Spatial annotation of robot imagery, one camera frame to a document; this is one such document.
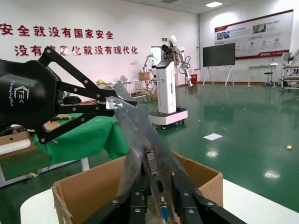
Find white table frame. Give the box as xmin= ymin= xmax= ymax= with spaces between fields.
xmin=0 ymin=155 xmax=91 ymax=187

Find white black humanoid robot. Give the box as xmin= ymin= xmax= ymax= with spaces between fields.
xmin=282 ymin=50 xmax=299 ymax=65

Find black display screen on stand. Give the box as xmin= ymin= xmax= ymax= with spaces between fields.
xmin=202 ymin=42 xmax=236 ymax=87

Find green table cloth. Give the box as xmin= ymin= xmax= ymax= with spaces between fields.
xmin=30 ymin=114 xmax=129 ymax=168

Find small white desk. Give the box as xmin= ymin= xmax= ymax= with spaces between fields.
xmin=247 ymin=64 xmax=278 ymax=89

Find white wall conduit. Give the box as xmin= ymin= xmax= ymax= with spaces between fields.
xmin=197 ymin=13 xmax=202 ymax=70

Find white mobile robot tower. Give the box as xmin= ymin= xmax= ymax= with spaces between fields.
xmin=147 ymin=35 xmax=189 ymax=130

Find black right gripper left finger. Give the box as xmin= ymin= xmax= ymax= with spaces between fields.
xmin=81 ymin=184 xmax=149 ymax=224

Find brown cardboard box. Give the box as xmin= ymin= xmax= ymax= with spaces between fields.
xmin=51 ymin=150 xmax=224 ymax=224

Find white tube workbench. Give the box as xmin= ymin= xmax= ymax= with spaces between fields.
xmin=279 ymin=63 xmax=299 ymax=89

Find graphics card silver bracket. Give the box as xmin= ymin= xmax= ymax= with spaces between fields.
xmin=141 ymin=146 xmax=172 ymax=224

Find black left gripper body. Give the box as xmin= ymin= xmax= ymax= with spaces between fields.
xmin=0 ymin=58 xmax=63 ymax=133

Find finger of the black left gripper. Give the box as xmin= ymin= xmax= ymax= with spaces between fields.
xmin=38 ymin=47 xmax=138 ymax=107
xmin=36 ymin=103 xmax=115 ymax=144

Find black stool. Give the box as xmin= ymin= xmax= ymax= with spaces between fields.
xmin=263 ymin=72 xmax=276 ymax=89

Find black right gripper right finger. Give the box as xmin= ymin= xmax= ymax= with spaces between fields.
xmin=172 ymin=183 xmax=246 ymax=224

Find white paper sheet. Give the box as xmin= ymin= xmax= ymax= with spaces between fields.
xmin=202 ymin=133 xmax=223 ymax=141

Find silver antistatic bag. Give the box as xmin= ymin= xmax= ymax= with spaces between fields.
xmin=105 ymin=80 xmax=202 ymax=224

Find wall poster two photos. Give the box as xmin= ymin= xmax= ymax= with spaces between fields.
xmin=214 ymin=9 xmax=294 ymax=60

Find cardboard tray white foam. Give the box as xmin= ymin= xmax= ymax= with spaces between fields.
xmin=0 ymin=126 xmax=38 ymax=160

